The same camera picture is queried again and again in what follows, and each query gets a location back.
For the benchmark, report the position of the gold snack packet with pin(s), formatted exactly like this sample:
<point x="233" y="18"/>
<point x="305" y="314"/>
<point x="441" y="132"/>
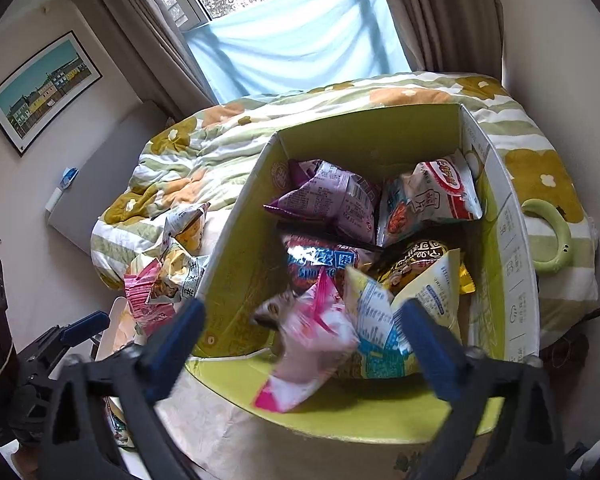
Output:
<point x="415" y="260"/>

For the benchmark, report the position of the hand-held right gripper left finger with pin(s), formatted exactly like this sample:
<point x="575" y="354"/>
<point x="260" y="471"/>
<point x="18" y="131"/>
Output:
<point x="180" y="340"/>

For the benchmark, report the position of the green cardboard box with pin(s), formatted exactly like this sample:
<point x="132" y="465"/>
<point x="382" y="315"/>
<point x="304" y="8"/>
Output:
<point x="360" y="130"/>

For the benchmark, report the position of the blue red snack packet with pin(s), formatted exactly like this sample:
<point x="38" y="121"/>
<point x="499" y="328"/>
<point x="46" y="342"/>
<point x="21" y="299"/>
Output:
<point x="320" y="262"/>

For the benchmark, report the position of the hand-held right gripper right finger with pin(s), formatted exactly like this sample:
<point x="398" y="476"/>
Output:
<point x="430" y="345"/>

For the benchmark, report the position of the light pink snack packet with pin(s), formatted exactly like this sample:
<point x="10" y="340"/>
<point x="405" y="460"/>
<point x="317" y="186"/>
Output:
<point x="310" y="360"/>

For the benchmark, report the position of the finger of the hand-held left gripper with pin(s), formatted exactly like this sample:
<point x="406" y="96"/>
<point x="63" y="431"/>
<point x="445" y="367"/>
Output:
<point x="87" y="322"/>

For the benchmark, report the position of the blue clip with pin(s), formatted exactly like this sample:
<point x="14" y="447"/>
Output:
<point x="69" y="177"/>

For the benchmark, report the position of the grey headboard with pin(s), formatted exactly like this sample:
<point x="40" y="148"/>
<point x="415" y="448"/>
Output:
<point x="105" y="185"/>

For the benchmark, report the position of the yellow white blue snack packet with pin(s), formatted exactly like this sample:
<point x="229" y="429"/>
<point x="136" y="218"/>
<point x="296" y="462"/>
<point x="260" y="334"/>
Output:
<point x="380" y="330"/>

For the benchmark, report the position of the red white snack packet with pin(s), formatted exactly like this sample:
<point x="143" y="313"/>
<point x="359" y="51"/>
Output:
<point x="430" y="195"/>

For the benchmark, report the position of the purple snack packet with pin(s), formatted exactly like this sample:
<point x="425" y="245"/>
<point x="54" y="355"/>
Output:
<point x="330" y="200"/>

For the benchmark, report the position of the light blue cloth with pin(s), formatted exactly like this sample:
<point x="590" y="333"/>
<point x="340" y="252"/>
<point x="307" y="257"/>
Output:
<point x="290" y="50"/>

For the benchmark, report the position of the framed house picture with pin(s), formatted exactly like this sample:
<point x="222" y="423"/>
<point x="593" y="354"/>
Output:
<point x="40" y="90"/>

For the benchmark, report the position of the floral blanket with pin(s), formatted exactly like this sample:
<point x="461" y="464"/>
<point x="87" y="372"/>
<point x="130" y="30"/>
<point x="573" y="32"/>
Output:
<point x="205" y="160"/>

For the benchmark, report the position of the pile of assorted snack bags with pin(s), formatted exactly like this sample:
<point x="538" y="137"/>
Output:
<point x="180" y="275"/>

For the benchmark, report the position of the brown curtain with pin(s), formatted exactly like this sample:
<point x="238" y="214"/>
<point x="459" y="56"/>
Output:
<point x="150" y="35"/>
<point x="440" y="15"/>

